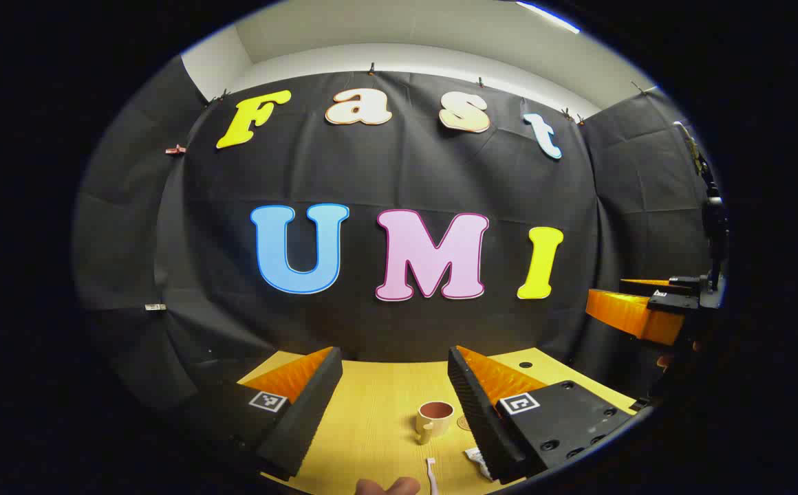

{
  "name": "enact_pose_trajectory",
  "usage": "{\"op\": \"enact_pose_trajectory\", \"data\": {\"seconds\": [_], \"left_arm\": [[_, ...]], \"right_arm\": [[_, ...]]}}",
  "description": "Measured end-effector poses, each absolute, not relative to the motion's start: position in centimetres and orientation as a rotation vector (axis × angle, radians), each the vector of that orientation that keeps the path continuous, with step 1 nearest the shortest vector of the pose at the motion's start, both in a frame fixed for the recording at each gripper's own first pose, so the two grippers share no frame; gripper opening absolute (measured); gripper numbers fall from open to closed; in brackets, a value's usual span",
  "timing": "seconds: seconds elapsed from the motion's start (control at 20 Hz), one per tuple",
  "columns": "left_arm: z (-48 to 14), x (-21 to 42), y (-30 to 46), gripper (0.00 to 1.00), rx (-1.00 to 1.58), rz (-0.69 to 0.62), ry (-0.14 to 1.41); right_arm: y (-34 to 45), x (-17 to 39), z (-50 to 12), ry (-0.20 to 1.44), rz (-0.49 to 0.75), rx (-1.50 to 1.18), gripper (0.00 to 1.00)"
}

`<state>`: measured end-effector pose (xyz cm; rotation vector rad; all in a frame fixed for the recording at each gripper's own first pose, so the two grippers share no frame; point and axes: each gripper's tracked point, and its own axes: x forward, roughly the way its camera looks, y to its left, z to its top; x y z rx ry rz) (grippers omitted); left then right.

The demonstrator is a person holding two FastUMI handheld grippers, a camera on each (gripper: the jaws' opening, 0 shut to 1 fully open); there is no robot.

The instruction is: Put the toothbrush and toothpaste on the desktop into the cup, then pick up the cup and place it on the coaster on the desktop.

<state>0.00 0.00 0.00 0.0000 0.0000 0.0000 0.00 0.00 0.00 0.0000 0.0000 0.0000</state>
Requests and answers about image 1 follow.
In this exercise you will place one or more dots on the pink white toothbrush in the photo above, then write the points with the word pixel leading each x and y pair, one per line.
pixel 431 474

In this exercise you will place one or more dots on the beige cup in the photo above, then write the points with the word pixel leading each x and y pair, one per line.
pixel 433 425

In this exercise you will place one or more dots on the red cloth clip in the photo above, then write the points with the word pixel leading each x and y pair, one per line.
pixel 175 149

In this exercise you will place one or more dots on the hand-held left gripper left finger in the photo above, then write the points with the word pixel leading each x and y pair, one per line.
pixel 309 412

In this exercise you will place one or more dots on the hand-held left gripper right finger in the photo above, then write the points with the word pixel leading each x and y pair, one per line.
pixel 475 419

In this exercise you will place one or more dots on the white toothpaste tube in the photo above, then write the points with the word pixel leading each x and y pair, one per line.
pixel 476 462

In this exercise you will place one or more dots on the round brown coaster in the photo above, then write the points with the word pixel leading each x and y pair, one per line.
pixel 464 422

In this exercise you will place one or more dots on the black backdrop cloth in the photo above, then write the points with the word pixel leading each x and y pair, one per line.
pixel 399 179

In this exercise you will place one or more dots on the black desk edge clamp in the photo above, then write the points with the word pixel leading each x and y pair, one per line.
pixel 640 404

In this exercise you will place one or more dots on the yellow wooden desktop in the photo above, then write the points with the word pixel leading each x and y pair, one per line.
pixel 371 412

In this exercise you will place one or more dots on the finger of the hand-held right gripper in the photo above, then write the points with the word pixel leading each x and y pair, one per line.
pixel 653 286
pixel 633 315

